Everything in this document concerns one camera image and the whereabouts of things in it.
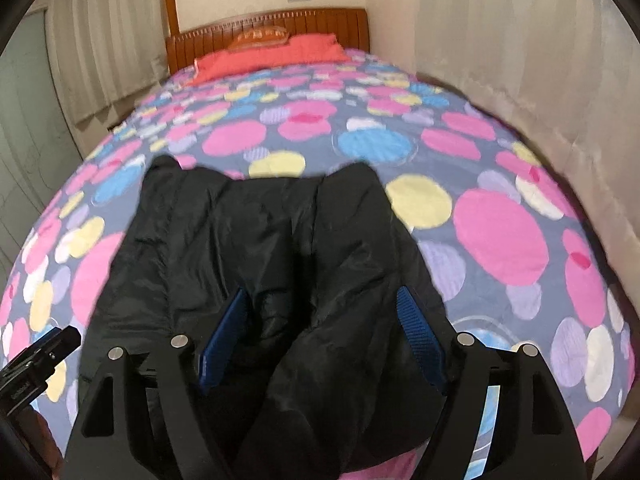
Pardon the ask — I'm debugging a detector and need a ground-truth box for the frosted glass wardrobe door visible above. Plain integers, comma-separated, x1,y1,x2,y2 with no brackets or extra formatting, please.
0,11,81,282

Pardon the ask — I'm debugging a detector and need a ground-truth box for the left beige curtain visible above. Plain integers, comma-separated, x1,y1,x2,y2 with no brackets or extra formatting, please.
46,0,168,124

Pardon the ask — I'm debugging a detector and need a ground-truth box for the red pillow blanket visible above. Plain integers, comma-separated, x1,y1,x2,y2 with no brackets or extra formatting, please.
189,34,350,86

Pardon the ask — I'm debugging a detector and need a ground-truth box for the right beige curtain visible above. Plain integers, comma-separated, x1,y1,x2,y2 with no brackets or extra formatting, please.
416,0,639,300

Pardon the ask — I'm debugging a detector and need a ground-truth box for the wooden headboard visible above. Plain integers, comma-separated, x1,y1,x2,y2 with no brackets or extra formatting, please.
165,6,371,76

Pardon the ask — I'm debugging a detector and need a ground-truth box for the orange embroidered cushion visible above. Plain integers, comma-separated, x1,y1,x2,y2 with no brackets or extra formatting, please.
228,25,290,51

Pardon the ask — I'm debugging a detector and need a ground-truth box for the black puffer jacket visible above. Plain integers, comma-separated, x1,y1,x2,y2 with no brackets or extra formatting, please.
78,156,444,479

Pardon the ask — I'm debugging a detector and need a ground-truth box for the wooden nightstand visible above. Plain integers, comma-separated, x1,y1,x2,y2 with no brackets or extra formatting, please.
107,110,141,134

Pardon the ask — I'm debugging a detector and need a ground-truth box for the person's hand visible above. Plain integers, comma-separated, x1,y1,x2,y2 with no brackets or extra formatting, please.
18,405,64,480

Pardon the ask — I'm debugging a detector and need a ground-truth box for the beige curtain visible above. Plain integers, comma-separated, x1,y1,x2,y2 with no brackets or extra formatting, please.
416,0,639,300
46,0,168,124

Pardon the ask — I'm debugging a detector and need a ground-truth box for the colourful polka dot bedspread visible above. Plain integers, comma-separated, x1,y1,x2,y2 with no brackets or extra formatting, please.
1,50,637,479

